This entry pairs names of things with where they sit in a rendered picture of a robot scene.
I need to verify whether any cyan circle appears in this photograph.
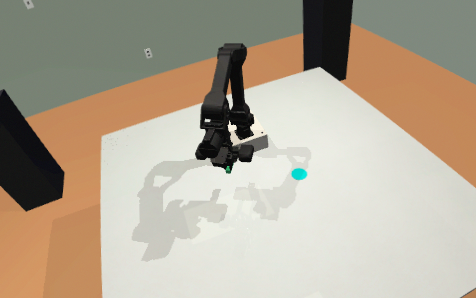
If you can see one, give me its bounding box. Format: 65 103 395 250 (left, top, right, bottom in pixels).
292 168 307 180

